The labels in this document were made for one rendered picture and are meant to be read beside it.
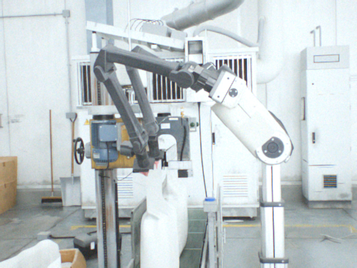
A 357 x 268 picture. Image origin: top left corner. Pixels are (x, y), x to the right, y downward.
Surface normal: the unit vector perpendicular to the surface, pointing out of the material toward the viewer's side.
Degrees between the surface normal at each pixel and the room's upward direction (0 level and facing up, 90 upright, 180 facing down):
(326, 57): 90
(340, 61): 90
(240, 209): 90
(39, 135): 90
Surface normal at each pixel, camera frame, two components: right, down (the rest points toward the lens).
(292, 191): -0.10, 0.06
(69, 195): -0.11, -0.18
